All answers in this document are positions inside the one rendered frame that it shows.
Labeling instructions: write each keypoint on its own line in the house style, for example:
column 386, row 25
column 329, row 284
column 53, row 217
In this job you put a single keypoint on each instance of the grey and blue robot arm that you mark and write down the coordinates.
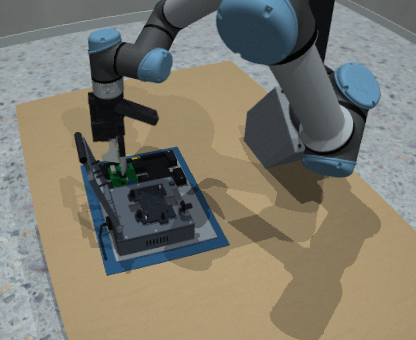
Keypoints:
column 262, row 31

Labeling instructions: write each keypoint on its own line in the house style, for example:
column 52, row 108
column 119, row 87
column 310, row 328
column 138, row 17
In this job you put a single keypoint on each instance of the green circuit board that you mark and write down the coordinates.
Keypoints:
column 129, row 177

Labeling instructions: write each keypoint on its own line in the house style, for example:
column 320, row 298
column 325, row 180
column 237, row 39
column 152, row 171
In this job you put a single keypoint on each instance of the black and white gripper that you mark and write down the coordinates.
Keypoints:
column 106, row 128

